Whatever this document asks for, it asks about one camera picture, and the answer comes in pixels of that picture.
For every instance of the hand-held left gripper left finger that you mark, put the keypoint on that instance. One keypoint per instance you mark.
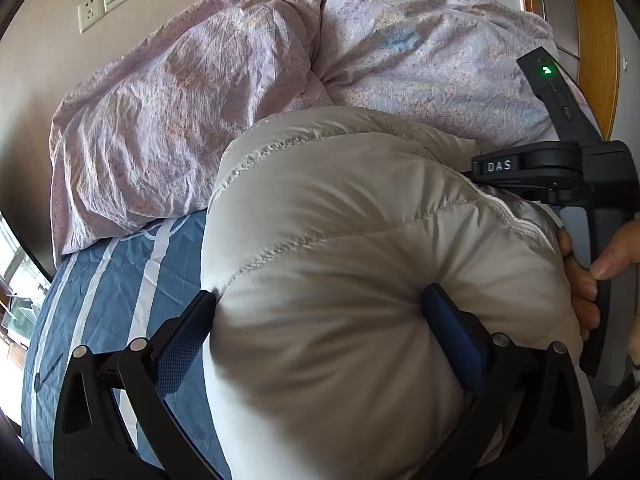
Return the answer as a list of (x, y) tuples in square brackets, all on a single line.
[(180, 355)]

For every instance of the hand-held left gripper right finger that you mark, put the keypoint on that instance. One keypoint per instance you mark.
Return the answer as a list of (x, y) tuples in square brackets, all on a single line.
[(450, 327)]

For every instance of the white puffer jacket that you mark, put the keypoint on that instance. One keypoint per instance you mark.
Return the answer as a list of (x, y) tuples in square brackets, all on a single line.
[(360, 260)]

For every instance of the person's right hand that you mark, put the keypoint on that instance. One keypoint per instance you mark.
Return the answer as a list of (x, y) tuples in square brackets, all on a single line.
[(582, 285)]

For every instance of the blue striped bedsheet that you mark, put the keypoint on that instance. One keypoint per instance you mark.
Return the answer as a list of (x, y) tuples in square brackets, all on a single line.
[(100, 300)]

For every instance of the window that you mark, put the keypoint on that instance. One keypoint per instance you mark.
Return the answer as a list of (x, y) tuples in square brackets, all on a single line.
[(20, 285)]

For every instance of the pink floral duvet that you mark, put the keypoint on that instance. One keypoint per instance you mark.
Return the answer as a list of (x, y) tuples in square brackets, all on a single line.
[(200, 110)]

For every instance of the white wall socket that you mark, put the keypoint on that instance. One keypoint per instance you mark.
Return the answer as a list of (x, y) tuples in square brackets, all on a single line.
[(91, 16)]

